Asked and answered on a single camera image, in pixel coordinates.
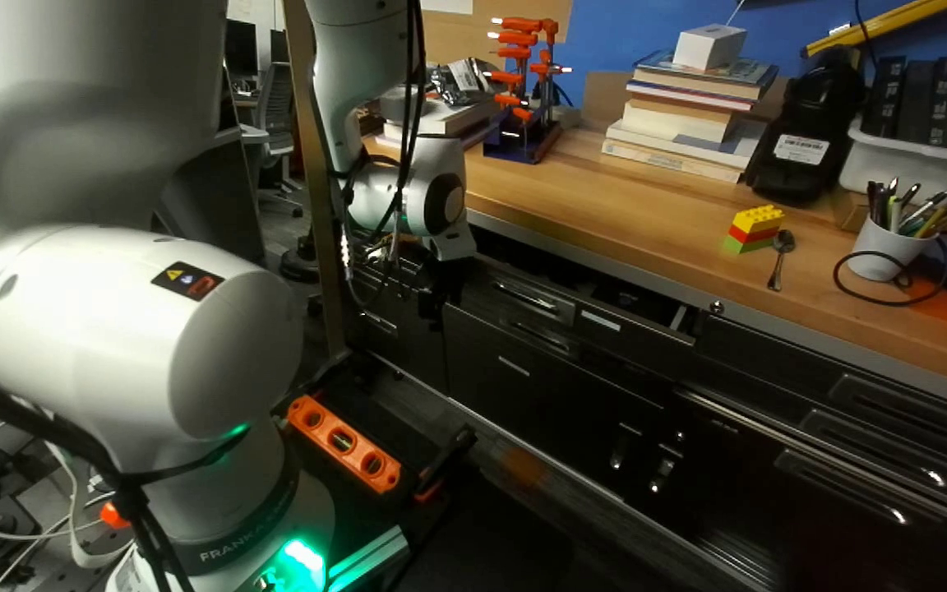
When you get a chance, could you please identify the orange T-handle hex keys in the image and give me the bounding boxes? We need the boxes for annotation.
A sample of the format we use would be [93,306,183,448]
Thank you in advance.
[487,9,566,126]

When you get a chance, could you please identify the thick white-paged book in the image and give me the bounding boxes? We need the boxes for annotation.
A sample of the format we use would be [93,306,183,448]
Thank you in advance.
[617,85,766,145]

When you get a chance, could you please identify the assorted pens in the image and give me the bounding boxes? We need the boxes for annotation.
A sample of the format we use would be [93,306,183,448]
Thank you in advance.
[864,179,947,242]

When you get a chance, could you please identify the blue wall board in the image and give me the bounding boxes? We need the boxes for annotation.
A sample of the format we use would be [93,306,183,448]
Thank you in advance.
[553,0,947,126]

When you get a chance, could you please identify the workbench drawer cabinet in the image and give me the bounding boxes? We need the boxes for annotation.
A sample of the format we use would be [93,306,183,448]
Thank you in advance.
[322,169,947,592]

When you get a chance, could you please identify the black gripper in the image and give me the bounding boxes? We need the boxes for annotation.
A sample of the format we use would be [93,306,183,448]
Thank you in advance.
[365,242,439,322]

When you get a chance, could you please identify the yellow spirit level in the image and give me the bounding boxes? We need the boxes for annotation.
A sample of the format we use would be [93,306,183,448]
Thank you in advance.
[804,0,947,61]

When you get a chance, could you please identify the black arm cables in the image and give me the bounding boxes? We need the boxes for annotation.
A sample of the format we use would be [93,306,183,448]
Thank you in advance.
[335,0,434,276]

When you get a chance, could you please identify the small white box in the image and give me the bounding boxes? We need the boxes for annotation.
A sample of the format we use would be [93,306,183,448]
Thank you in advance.
[670,22,750,75]

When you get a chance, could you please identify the white pen cup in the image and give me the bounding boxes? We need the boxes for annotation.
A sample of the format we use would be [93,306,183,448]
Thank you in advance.
[850,210,937,288]

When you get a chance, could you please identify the colourful lego block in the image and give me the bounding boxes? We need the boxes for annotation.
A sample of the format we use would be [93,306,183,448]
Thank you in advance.
[723,200,789,260]

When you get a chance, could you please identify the wooden shelf post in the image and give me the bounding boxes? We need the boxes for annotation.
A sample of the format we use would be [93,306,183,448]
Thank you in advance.
[281,0,353,357]

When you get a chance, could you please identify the black key tool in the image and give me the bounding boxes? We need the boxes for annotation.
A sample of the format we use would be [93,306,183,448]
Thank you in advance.
[764,227,800,295]

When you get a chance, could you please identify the black label printer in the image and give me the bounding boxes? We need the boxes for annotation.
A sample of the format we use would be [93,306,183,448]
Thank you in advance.
[739,62,864,209]

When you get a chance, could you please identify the white plastic bin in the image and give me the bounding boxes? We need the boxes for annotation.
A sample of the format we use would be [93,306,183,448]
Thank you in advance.
[840,112,947,224]

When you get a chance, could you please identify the black cable loop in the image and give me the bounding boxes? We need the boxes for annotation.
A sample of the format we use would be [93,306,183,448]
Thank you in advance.
[832,234,947,309]

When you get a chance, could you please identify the black white plastic package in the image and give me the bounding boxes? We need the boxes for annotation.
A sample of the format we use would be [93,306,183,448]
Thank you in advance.
[429,61,487,104]

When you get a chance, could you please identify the stack of books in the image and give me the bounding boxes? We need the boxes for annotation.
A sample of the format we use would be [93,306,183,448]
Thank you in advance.
[603,118,757,175]

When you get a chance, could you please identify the black tool tray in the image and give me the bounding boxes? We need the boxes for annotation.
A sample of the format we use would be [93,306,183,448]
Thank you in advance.
[274,357,480,545]

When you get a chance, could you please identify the dark cover book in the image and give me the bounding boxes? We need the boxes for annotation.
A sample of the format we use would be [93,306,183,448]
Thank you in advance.
[630,61,778,107]

